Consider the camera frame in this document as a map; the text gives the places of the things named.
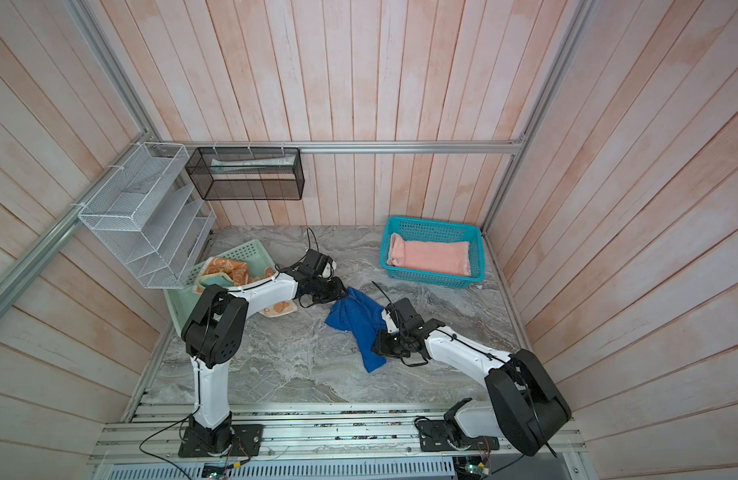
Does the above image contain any white wire mesh shelf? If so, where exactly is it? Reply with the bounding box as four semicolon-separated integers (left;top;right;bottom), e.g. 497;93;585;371
79;143;216;289

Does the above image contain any aluminium frame rail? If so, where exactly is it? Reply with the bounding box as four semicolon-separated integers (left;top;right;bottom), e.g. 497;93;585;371
0;1;600;321

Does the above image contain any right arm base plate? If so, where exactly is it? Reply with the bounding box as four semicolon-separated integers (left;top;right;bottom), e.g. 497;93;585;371
413;417;499;453

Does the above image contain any black wire mesh basket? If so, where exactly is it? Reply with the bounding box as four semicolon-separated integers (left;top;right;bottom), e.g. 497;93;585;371
186;146;305;201

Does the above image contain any black cable at base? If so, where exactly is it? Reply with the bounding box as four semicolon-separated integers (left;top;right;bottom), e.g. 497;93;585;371
139;415;196;480

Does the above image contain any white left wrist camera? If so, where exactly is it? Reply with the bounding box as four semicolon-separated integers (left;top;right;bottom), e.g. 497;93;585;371
320;255;336;279

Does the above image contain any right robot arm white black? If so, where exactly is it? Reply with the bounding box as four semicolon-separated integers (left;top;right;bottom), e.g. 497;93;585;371
372;298;572;456

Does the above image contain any pink towel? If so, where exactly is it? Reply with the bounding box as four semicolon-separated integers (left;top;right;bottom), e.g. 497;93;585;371
386;233;471;277

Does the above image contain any blue towel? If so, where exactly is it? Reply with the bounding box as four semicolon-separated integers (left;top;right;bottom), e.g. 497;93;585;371
326;288;386;373

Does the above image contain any orange patterned towel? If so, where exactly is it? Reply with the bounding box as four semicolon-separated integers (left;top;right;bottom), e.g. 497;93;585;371
193;257;297;318

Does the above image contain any teal plastic basket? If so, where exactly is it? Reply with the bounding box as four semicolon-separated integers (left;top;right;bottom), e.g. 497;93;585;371
380;216;486;288

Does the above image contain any teal yellow-trimmed towel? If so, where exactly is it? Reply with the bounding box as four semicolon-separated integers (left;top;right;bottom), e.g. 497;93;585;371
196;272;235;292

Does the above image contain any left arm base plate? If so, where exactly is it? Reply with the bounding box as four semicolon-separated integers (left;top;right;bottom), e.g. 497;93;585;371
178;424;264;458

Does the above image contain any green circuit board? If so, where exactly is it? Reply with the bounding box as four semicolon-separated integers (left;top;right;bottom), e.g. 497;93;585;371
453;457;490;480

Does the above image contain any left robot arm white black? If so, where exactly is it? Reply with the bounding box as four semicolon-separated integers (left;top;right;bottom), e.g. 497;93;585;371
181;249;347;430

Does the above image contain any mint green perforated basket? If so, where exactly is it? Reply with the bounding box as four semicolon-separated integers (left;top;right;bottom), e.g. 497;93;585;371
164;239;276;335

